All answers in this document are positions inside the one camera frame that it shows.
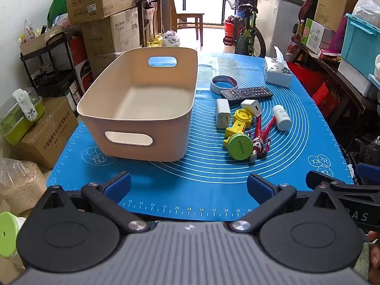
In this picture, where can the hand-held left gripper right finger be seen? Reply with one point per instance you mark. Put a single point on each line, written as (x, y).
(259, 185)

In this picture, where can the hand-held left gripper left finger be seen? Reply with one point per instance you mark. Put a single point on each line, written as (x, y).
(120, 184)

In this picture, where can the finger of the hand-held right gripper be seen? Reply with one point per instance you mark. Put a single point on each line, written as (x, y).
(368, 170)
(319, 178)

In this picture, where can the green ointment tin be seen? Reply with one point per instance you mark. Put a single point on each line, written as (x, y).
(240, 147)

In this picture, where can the white pill bottle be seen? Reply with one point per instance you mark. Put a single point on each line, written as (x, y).
(282, 118)

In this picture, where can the beige plastic basket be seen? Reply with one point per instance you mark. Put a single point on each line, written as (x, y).
(133, 107)

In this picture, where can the person's right hand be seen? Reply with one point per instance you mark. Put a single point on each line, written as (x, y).
(374, 252)

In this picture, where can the blue silicone mat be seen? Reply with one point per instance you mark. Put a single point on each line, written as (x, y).
(207, 178)

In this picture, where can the yellow plastic toy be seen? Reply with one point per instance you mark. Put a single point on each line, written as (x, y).
(237, 124)

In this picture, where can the white cube charger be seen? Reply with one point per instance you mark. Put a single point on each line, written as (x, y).
(252, 108)

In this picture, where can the flat white plug charger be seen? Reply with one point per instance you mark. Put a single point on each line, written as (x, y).
(222, 112)

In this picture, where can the taped brown cardboard box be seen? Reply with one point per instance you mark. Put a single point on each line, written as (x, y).
(47, 133)

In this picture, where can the black remote control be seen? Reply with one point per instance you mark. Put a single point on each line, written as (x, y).
(249, 92)

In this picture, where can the clear bag of grain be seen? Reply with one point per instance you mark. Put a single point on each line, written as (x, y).
(20, 187)

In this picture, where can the dark wooden side table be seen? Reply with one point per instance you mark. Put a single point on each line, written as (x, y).
(341, 74)

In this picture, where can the grey tape roll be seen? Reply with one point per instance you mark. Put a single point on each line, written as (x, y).
(214, 87)

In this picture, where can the white tissue pack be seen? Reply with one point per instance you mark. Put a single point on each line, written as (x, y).
(277, 75)

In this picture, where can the green lidded container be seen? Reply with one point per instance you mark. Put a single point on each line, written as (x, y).
(14, 124)

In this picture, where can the green white stool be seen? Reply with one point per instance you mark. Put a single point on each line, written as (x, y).
(9, 231)

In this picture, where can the white fluffy cloth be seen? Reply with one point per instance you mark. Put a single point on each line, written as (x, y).
(26, 104)

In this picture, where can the red white appliance box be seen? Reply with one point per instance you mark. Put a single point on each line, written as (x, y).
(81, 65)

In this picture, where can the black shelf cart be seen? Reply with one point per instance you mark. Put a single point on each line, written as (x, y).
(47, 77)

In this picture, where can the teal storage box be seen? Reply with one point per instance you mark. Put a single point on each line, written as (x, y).
(360, 41)

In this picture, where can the green white carton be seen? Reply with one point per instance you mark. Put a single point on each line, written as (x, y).
(316, 35)

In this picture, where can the green black bicycle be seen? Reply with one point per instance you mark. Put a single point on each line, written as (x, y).
(248, 40)

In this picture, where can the yellow detergent jug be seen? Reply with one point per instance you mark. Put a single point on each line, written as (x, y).
(156, 41)

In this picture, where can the air purifier cardboard box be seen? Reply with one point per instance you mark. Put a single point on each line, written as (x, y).
(118, 32)

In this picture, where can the white plastic bag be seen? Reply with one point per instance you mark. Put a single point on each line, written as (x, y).
(171, 38)

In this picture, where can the red bucket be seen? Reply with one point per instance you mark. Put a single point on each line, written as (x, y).
(229, 28)

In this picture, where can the white chest freezer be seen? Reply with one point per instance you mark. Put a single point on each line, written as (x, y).
(282, 20)

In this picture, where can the large clear plastic bag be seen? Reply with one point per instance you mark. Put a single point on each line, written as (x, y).
(368, 3)

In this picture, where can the tall brown cardboard box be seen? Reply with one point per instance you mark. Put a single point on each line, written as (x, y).
(335, 3)

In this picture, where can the white red snack packet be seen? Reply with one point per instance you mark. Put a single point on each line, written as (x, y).
(29, 31)

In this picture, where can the wooden chair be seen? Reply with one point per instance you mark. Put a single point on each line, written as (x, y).
(190, 16)

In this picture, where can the open-flap cardboard box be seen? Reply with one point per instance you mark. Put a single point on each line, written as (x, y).
(98, 0)

